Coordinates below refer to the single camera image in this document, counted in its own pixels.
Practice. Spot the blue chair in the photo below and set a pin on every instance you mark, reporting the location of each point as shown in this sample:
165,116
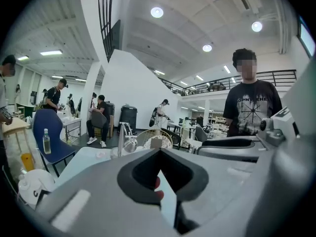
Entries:
49,132

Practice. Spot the grey chair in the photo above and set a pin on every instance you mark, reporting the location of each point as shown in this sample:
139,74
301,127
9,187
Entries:
98,118

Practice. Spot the white tray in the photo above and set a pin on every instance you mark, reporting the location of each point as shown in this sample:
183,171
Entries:
81,162

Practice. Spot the wall monitor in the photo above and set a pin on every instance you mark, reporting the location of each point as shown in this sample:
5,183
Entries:
307,37

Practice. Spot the small pink bowl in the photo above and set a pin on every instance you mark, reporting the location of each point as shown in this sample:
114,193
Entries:
100,154

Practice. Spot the yellow container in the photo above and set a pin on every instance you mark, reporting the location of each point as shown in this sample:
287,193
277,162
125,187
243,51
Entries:
27,162

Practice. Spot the clear plastic bottle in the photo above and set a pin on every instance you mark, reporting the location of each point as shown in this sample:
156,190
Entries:
46,142

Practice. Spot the round ceiling light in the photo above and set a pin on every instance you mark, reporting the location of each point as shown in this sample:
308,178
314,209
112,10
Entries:
256,26
207,48
157,12

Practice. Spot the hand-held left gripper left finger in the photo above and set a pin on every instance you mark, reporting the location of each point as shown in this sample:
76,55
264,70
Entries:
98,206

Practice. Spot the light wooden table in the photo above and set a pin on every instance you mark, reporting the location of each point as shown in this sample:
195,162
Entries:
14,127

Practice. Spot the black balcony railing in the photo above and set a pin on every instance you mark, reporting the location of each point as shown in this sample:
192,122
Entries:
276,76

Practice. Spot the black bin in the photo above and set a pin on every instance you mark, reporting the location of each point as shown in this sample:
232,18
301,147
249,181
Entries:
128,118

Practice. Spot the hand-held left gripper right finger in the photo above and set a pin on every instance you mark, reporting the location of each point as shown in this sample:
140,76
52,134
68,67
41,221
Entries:
234,196

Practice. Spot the chrome lamp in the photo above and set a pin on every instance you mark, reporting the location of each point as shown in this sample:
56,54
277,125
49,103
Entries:
127,139

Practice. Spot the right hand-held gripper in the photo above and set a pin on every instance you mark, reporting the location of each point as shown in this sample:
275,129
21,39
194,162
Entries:
284,130

